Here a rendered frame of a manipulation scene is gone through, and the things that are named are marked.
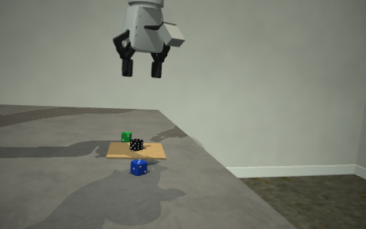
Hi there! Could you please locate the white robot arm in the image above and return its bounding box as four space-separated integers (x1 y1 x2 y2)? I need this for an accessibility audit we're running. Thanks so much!
128 0 185 47

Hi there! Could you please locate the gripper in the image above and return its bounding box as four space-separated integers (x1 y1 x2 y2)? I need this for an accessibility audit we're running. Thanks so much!
113 5 170 78

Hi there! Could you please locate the black die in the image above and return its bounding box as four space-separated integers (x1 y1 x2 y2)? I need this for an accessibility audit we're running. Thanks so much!
130 139 144 151

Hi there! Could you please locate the tan flat mat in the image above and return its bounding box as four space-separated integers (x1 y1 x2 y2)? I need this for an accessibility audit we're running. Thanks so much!
106 142 166 160

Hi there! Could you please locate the green die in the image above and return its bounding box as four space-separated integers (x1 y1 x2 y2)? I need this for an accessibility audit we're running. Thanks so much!
121 132 132 142

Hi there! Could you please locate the blue die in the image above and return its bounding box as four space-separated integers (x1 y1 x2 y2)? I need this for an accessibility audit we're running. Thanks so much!
130 160 148 176

